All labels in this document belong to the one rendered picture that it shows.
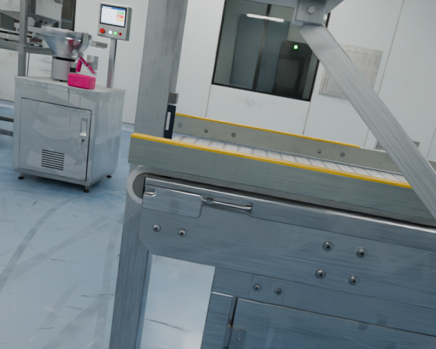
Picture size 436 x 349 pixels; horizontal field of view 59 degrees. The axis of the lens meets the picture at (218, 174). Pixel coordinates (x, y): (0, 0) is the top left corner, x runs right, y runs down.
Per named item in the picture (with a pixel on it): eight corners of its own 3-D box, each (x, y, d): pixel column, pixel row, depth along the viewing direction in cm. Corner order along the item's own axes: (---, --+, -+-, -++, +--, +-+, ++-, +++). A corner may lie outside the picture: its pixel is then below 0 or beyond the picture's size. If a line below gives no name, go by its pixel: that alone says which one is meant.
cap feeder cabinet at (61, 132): (9, 179, 289) (12, 76, 270) (49, 163, 344) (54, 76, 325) (89, 195, 285) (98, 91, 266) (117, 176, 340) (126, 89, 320)
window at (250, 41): (211, 84, 534) (225, -6, 505) (211, 84, 535) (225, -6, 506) (310, 102, 525) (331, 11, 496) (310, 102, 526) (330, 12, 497)
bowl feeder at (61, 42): (28, 77, 285) (31, 23, 275) (54, 77, 320) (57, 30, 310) (92, 88, 282) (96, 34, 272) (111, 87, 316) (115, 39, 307)
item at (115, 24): (91, 85, 303) (98, 1, 287) (96, 85, 313) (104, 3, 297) (119, 91, 302) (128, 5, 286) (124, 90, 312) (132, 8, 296)
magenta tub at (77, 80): (66, 85, 270) (67, 73, 268) (75, 85, 281) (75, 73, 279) (88, 89, 269) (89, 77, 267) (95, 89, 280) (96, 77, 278)
